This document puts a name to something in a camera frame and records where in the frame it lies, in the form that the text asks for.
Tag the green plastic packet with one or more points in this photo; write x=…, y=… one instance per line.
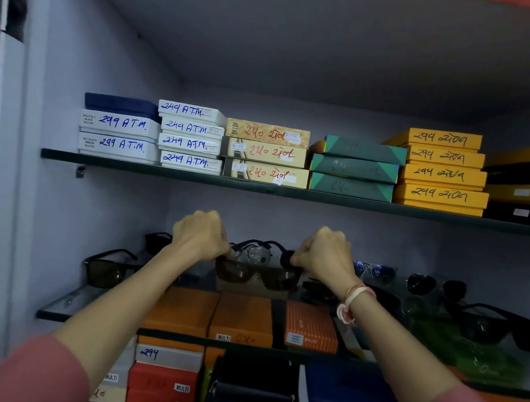
x=464, y=354

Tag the person's right forearm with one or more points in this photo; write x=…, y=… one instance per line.
x=396, y=354

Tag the black aviator sunglasses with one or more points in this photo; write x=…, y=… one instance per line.
x=420, y=284

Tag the large white box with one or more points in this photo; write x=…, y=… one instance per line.
x=121, y=124
x=119, y=145

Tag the blue flat box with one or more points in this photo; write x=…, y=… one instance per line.
x=351, y=392

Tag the large black sunglasses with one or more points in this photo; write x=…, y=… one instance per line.
x=481, y=327

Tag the small black sunglasses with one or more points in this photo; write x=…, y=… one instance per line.
x=157, y=243

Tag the person's left hand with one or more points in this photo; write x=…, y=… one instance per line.
x=201, y=236

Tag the glass shelf with sunglasses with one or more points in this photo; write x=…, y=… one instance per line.
x=78, y=307

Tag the teal box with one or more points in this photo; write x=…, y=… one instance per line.
x=351, y=187
x=354, y=168
x=365, y=151

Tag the small black wall frame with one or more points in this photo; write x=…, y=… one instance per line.
x=15, y=11

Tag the person's right hand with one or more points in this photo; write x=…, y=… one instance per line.
x=328, y=256

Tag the blue mirrored sunglasses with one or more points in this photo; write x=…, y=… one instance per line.
x=382, y=273

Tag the metal shelf bracket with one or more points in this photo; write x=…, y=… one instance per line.
x=80, y=171

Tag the black wraparound sunglasses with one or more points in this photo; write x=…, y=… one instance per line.
x=107, y=272

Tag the black case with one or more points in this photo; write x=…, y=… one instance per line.
x=252, y=398

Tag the small white box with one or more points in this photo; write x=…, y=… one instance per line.
x=189, y=144
x=191, y=112
x=191, y=162
x=191, y=128

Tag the striped orange box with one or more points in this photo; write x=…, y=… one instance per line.
x=311, y=327

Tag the beige box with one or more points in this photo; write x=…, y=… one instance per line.
x=267, y=152
x=267, y=134
x=269, y=173

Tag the glass shelf with boxes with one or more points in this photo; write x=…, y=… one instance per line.
x=295, y=194

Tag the person's left forearm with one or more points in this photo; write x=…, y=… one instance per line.
x=132, y=302

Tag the clear lens black glasses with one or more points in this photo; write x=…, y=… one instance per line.
x=258, y=255

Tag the person's left fingers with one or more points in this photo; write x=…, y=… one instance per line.
x=225, y=250

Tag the grey white box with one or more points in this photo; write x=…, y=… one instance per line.
x=169, y=357

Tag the brown lens sunglasses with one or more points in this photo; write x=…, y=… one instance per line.
x=235, y=271

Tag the dark blue box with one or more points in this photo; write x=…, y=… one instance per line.
x=121, y=105

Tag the plain orange box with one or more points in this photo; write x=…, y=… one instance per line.
x=180, y=312
x=243, y=318

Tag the person's right fingers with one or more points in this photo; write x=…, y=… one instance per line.
x=298, y=258

